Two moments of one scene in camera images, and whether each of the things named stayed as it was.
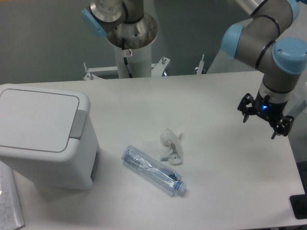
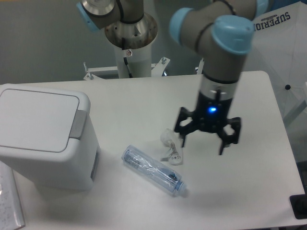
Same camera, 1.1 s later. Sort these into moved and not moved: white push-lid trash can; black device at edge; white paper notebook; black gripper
Moved: black gripper
Not moved: white paper notebook; black device at edge; white push-lid trash can
